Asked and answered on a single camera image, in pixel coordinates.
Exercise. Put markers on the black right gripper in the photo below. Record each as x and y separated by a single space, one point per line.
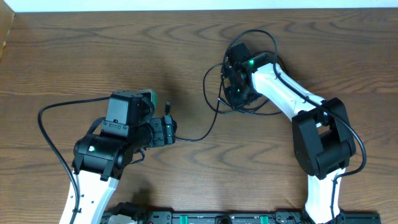
233 101

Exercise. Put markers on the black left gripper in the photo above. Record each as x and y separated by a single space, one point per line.
166 129

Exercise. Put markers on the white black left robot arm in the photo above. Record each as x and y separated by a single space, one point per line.
108 147

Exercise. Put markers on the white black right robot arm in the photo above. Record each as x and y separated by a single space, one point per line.
322 137

